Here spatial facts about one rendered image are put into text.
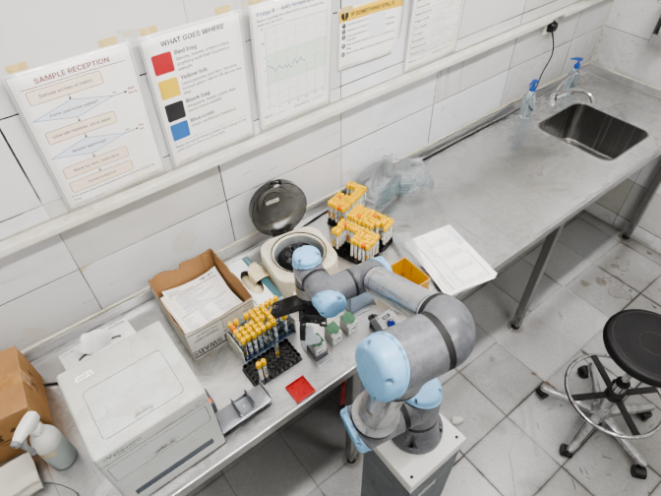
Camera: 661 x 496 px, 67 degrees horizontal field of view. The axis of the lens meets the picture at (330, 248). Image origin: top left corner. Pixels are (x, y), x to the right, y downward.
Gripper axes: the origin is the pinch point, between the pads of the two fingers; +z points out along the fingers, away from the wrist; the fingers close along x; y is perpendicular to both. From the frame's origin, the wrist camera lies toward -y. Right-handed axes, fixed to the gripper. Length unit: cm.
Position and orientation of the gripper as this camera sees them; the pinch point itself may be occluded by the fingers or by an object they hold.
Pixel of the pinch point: (305, 332)
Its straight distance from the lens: 155.2
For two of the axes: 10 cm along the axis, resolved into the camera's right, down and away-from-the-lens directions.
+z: 0.2, 7.0, 7.1
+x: 1.0, -7.1, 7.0
